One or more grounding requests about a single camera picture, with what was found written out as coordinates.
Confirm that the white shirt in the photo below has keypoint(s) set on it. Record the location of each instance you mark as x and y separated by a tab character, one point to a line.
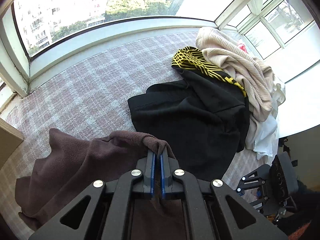
265	135

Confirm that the pink plaid blanket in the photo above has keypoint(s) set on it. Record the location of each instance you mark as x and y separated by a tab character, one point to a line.
95	80

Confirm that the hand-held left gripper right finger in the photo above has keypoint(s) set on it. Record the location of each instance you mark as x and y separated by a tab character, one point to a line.
163	177

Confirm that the beige knit sweater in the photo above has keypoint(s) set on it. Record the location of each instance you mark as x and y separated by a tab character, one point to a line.
240	65

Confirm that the yellow black patterned garment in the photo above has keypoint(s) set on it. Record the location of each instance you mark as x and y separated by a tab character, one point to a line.
197	62

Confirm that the white window frame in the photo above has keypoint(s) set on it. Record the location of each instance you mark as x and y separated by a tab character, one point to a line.
100	35

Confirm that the brown fleece sweatshirt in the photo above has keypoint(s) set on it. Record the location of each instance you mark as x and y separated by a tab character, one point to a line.
75	170

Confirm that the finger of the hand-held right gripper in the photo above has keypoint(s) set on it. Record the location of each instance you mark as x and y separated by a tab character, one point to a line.
252	181
263	200

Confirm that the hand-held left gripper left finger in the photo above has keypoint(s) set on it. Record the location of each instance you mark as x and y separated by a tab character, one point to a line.
152	177

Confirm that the light oak board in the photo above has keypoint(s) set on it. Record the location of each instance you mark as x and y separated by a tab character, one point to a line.
8	142

